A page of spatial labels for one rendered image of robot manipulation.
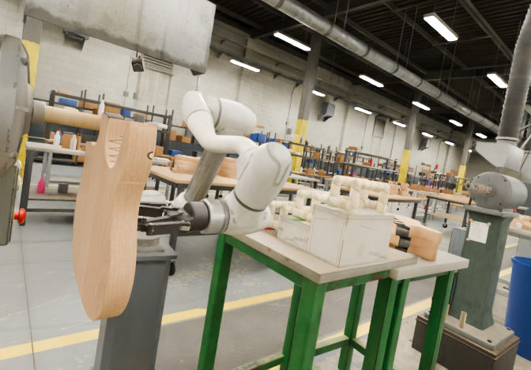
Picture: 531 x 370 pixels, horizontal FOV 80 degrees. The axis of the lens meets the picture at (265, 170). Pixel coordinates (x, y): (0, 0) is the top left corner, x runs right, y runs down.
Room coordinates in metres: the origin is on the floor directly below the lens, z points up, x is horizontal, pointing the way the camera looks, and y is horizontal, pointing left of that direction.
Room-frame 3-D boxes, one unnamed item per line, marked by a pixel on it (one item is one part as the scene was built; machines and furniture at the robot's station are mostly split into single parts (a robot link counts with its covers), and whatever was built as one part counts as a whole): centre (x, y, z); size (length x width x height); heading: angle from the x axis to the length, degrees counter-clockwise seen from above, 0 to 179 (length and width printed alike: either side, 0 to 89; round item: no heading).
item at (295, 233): (1.24, -0.24, 0.98); 0.27 x 0.16 x 0.09; 129
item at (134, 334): (1.53, 0.54, 0.35); 0.28 x 0.28 x 0.70; 32
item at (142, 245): (1.52, 0.55, 0.73); 0.22 x 0.18 x 0.06; 122
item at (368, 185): (1.08, -0.36, 1.20); 0.20 x 0.03 x 0.03; 128
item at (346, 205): (1.05, -0.26, 1.12); 0.11 x 0.03 x 0.03; 39
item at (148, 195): (1.53, 0.53, 0.87); 0.18 x 0.16 x 0.22; 124
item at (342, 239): (1.11, -0.33, 1.02); 0.27 x 0.15 x 0.17; 129
